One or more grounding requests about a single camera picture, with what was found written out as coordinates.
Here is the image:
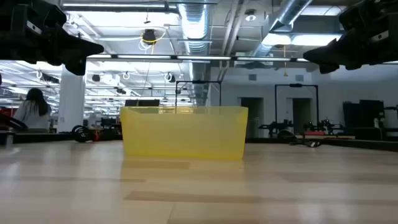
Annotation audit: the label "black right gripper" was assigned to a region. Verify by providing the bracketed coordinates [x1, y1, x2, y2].
[303, 0, 398, 75]

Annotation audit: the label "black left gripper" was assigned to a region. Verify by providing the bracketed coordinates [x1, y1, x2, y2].
[0, 0, 105, 77]

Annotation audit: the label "translucent yellow plastic bin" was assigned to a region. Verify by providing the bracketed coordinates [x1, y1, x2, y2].
[119, 106, 249, 161]

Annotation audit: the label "white building pillar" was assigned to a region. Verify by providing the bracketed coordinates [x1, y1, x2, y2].
[57, 63, 86, 133]

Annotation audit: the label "dark grey door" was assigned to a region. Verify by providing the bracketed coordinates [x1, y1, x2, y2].
[239, 96, 264, 138]
[292, 98, 313, 134]

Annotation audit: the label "black upright panels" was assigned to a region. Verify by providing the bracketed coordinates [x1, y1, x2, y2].
[343, 99, 386, 129]

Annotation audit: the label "overhead light bar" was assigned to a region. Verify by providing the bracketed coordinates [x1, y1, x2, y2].
[86, 54, 312, 63]

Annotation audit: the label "person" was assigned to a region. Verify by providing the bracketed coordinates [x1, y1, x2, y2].
[14, 88, 52, 130]

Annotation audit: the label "dark background desk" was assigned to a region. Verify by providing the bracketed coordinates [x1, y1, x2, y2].
[99, 116, 123, 135]

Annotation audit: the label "wooden robot workbench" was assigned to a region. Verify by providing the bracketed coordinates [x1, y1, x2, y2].
[295, 133, 356, 140]

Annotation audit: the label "black desk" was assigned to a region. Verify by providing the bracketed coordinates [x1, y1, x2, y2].
[351, 126, 398, 141]

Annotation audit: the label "black computer monitor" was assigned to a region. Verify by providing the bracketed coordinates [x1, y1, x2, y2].
[124, 99, 160, 107]

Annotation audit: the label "grey table clamp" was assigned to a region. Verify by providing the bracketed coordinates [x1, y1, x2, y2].
[0, 130, 15, 146]

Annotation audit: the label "silver round ceiling duct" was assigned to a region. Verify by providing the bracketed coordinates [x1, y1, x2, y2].
[253, 0, 313, 58]

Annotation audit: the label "black ceiling cable reel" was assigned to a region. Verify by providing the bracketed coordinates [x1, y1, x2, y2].
[141, 29, 167, 44]

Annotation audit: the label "black cable loop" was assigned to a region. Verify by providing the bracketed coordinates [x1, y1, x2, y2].
[289, 139, 323, 148]

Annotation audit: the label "black curved cable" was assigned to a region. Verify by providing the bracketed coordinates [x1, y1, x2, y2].
[0, 113, 29, 131]

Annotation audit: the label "silver ribbed ceiling duct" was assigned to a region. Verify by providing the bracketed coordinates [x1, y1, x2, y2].
[177, 2, 213, 106]

